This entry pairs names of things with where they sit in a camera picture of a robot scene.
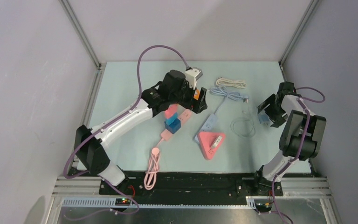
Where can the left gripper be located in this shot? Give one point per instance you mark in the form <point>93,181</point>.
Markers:
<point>195,105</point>

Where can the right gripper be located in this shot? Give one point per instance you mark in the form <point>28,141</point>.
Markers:
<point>277,119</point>

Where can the orange power strip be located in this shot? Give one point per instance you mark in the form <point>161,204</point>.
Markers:
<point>196,94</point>

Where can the small blue wall charger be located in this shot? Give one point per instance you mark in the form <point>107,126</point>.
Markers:
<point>264,119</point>

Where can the pink triangular power strip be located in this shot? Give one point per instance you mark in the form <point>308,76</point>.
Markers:
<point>206,139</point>

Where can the dark blue cube socket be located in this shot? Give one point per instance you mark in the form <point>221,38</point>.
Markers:
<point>174,127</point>

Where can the light blue adapter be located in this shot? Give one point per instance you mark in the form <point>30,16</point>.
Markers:
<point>171,119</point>

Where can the white adapter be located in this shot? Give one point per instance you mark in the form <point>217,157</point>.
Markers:
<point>216,142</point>

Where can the pink adapter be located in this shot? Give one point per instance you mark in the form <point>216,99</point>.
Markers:
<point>172,109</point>

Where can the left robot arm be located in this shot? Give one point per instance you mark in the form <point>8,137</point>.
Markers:
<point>91,143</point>

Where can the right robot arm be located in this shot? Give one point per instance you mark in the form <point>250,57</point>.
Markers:
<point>301,137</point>

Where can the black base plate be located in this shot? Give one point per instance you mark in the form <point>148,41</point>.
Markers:
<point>182,188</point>

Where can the aluminium frame rail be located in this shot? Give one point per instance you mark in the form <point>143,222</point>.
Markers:
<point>90,191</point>

